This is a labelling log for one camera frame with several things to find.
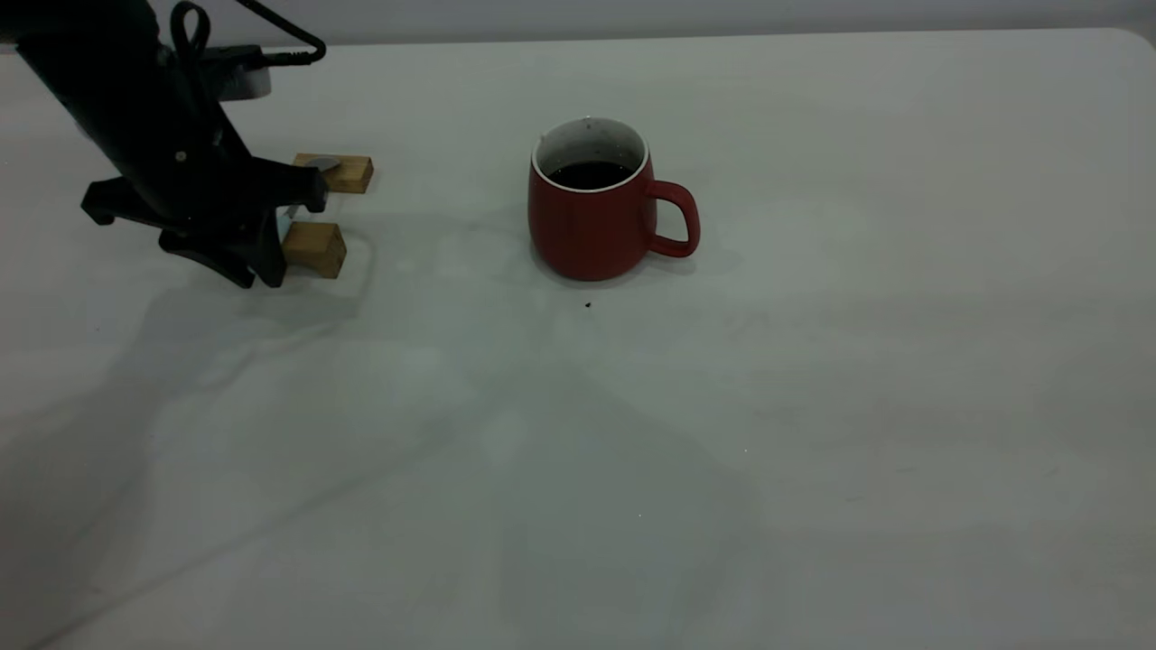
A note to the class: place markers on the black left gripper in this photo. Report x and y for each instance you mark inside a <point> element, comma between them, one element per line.
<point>199,190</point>

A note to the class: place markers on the red ceramic cup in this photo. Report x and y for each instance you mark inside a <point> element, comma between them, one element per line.
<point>587,230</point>

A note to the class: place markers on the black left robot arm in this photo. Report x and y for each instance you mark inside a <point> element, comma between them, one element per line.
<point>90,63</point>

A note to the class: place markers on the thick wooden block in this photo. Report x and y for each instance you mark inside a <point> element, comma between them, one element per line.
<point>316,248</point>

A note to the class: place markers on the flat rectangular wooden block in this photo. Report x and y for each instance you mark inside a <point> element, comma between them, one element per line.
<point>354,176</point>

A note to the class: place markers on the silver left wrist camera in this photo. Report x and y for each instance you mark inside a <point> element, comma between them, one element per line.
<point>246,83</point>

